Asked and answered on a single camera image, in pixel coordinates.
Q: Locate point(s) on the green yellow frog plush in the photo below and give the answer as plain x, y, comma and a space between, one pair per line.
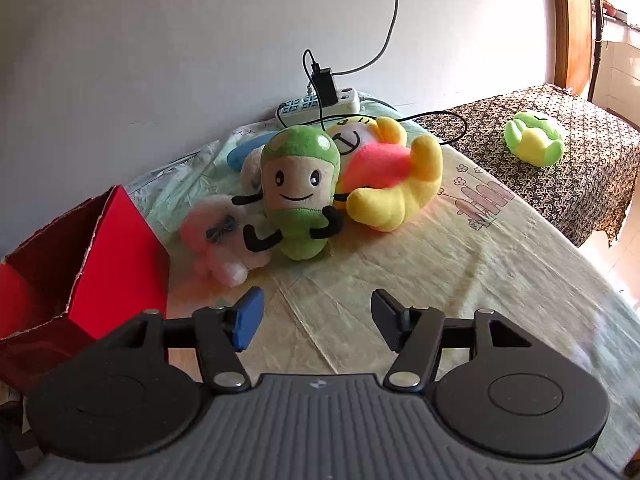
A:
535, 138

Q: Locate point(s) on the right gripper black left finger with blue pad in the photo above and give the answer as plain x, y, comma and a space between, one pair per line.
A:
221, 334

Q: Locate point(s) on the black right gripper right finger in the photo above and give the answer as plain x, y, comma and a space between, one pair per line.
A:
414, 334

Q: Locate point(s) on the red cardboard box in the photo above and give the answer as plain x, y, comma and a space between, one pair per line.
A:
74, 281

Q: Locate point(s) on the blue plush toy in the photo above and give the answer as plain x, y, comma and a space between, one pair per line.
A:
236, 157

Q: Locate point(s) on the dark patterned blanket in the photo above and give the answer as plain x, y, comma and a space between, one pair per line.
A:
592, 185

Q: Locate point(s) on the yellow pink plush toy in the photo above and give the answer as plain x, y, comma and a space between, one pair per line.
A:
385, 178

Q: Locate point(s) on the green mushroom plush toy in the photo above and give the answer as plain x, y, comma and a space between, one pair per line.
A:
300, 166

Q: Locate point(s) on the white bunny plush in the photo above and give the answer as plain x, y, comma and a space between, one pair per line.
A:
251, 172

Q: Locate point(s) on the black power adapter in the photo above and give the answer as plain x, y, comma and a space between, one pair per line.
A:
323, 82

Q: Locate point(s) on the pink bunny plush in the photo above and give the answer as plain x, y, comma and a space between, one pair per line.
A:
213, 230

